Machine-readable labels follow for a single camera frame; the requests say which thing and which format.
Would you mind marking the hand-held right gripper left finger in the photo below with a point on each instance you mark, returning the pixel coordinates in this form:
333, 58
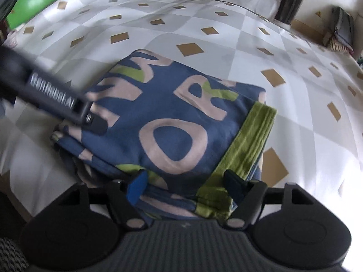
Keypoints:
137, 187

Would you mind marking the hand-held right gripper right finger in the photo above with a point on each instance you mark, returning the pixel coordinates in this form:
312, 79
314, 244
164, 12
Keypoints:
234, 186

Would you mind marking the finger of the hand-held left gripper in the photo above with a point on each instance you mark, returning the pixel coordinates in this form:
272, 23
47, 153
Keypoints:
96, 124

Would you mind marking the blue letter print pants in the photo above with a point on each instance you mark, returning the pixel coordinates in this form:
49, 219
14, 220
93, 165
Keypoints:
170, 124

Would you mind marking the folded newspaper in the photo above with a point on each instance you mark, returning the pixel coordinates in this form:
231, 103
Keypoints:
12, 38

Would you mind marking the green plastic chair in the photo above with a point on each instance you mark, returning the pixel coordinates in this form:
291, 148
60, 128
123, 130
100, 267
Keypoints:
34, 2

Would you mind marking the houndstooth patterned cloth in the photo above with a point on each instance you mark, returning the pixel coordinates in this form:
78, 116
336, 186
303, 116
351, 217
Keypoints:
11, 256

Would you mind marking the black plant pot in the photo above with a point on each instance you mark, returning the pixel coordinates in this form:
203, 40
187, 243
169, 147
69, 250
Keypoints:
289, 4

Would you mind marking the grey backpack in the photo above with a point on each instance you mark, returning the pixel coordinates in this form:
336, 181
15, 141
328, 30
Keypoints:
343, 25

